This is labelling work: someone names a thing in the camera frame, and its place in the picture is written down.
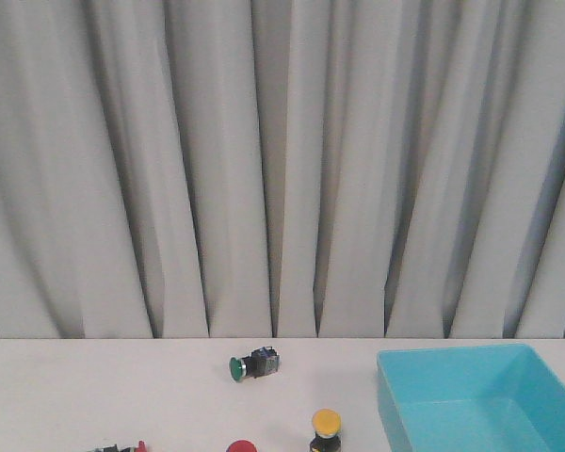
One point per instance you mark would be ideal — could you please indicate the yellow push button switch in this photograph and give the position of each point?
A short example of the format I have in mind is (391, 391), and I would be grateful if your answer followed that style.
(327, 425)

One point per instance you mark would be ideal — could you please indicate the red mushroom push button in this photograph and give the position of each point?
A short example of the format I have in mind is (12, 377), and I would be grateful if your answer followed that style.
(241, 446)

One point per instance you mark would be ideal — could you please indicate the light blue plastic box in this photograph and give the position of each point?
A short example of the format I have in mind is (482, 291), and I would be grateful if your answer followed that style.
(482, 398)

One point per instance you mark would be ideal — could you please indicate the grey pleated curtain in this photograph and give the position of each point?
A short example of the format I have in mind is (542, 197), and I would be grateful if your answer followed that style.
(173, 169)

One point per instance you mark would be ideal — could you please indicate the green push button switch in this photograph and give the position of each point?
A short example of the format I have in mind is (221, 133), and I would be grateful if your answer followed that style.
(260, 363)

